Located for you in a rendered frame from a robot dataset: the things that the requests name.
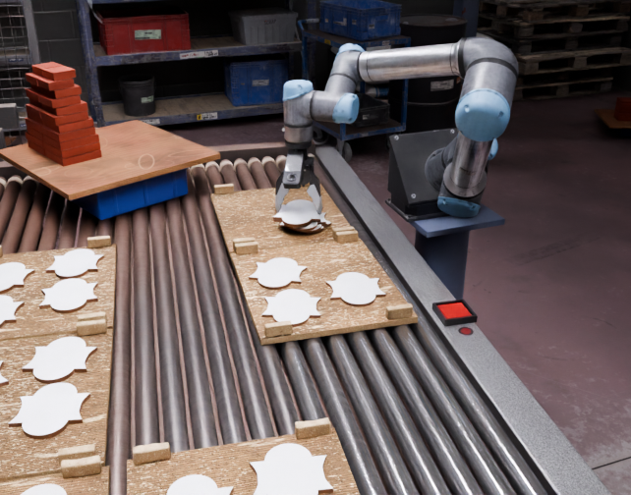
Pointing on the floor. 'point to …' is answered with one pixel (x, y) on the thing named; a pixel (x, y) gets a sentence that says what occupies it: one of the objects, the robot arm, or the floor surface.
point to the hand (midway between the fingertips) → (298, 212)
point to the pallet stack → (558, 42)
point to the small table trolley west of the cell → (360, 92)
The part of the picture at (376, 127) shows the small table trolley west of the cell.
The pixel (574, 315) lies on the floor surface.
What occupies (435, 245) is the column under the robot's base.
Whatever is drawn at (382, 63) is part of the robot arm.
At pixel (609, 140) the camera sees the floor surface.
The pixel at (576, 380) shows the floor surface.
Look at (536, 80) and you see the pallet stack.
